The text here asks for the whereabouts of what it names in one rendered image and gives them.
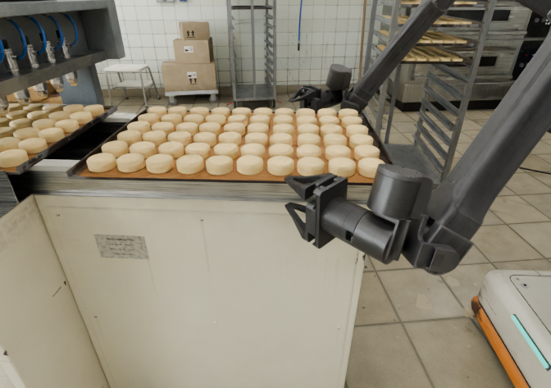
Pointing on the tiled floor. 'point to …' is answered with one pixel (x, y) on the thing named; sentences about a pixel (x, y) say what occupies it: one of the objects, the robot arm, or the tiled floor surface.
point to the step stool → (130, 80)
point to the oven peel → (363, 25)
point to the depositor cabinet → (40, 305)
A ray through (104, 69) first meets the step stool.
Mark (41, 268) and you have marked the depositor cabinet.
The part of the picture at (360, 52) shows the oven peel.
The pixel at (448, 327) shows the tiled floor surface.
